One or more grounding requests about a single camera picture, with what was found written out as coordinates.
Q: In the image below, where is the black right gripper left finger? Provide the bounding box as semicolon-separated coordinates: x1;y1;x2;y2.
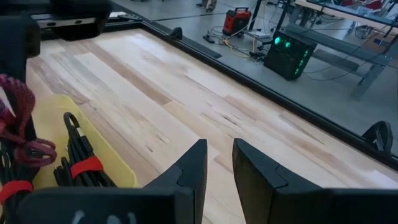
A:
15;139;208;224

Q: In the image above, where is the person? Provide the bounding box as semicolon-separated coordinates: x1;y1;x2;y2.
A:
195;0;219;14

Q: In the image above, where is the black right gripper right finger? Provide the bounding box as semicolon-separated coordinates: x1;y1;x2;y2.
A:
232;138;398;224

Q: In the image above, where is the black table clamp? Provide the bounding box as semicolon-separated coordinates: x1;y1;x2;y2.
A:
361;120;394;154
169;27;184;41

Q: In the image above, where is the red portable power box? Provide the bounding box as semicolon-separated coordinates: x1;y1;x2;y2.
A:
221;7;252;37

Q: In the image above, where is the yellow plastic tray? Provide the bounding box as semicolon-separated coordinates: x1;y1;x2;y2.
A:
30;94;139;190

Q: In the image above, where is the wood-top grey workbench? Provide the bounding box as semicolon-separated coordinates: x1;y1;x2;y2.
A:
284;0;398;101

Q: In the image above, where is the black computer tower with lights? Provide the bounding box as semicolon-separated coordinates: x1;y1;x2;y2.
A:
263;30;318;82

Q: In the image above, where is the black table frame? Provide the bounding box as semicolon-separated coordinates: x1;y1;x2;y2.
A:
30;0;398;172

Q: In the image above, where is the black cable with red strap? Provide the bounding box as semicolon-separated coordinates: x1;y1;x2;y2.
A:
0;136;41;224
53;111;117;188

